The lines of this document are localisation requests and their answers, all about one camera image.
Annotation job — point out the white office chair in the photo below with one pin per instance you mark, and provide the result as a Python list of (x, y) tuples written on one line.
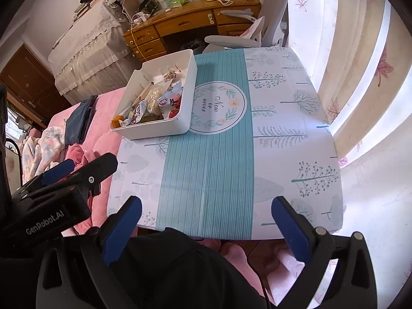
[(273, 13)]

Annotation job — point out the pink bed blanket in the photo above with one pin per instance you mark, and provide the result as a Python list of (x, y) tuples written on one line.
[(103, 125)]

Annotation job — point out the white plastic storage box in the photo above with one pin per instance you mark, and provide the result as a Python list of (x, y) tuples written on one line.
[(151, 131)]

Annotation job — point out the person's black clothing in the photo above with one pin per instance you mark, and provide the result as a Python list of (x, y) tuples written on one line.
[(180, 273)]

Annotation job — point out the brown paper snack packet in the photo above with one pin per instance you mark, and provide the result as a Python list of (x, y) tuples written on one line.
[(135, 99)]

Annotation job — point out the brown wooden door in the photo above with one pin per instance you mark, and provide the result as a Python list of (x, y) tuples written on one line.
[(29, 80)]

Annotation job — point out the cabinet under white lace cover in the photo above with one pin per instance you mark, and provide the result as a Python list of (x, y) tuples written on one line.
[(87, 48)]

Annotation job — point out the black patterned pouch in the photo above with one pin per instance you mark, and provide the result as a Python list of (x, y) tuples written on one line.
[(148, 5)]

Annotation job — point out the pink fuzzy cloth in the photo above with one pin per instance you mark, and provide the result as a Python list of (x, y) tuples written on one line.
[(238, 254)]

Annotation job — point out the pastel floral blanket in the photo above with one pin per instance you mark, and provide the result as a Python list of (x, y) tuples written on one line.
[(41, 144)]

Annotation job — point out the teal and white printed tablecloth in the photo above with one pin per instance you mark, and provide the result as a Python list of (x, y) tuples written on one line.
[(209, 183)]

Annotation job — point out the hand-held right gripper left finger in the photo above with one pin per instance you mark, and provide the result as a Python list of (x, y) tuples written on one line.
[(119, 235)]

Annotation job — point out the black metal chair frame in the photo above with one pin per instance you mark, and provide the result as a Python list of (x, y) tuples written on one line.
[(14, 144)]

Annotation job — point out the pale leaf print curtain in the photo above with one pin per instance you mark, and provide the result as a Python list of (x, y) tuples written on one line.
[(354, 54)]

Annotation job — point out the clear packet of nuts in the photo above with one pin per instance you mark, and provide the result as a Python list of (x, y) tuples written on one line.
[(157, 98)]

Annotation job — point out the wooden desk with drawers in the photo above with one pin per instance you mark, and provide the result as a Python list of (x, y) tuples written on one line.
[(180, 22)]

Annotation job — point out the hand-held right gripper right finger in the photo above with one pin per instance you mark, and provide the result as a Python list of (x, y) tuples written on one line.
[(289, 228)]

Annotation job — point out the dark blue pouch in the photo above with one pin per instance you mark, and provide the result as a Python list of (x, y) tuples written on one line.
[(79, 119)]

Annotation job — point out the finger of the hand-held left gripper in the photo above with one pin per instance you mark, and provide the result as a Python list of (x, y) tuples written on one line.
[(99, 167), (59, 169)]

